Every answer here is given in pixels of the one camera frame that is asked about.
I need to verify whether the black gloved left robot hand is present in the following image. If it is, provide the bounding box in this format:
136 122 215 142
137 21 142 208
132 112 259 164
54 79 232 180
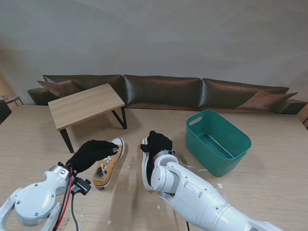
64 140 120 174

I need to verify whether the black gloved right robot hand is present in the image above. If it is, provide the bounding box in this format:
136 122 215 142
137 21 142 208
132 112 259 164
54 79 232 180
140 130 173 157

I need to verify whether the yellow canvas sneaker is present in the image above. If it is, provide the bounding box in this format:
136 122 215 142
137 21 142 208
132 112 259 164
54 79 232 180
92 137 126 190
140 136 159 191

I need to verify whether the small wooden black-legged bench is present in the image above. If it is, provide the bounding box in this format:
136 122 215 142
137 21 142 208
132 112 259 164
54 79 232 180
47 83 128 154

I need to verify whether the dark brown leather sofa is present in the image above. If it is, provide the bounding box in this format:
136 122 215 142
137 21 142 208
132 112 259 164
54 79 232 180
27 74 308 115

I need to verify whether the green plastic basket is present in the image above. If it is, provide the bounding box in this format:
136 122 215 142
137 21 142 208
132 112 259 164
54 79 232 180
185 110 252 177

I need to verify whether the brown sofa cushion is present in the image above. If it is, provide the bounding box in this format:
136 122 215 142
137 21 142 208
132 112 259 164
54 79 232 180
37 80 81 98
238 90 298 111

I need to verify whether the small wooden side table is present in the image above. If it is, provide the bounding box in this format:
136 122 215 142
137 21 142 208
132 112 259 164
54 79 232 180
0 95 24 106

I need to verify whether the light wooden cabinet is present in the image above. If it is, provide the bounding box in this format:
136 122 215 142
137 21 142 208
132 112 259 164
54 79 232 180
296 103 308 130

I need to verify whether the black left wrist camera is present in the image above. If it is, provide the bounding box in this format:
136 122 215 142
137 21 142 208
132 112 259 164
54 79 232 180
73 177 91 195

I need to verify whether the red left arm cable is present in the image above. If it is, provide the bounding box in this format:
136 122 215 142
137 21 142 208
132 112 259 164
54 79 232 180
54 168 73 231

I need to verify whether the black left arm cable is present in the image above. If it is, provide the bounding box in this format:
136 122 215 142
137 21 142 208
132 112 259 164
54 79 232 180
70 192 79 231

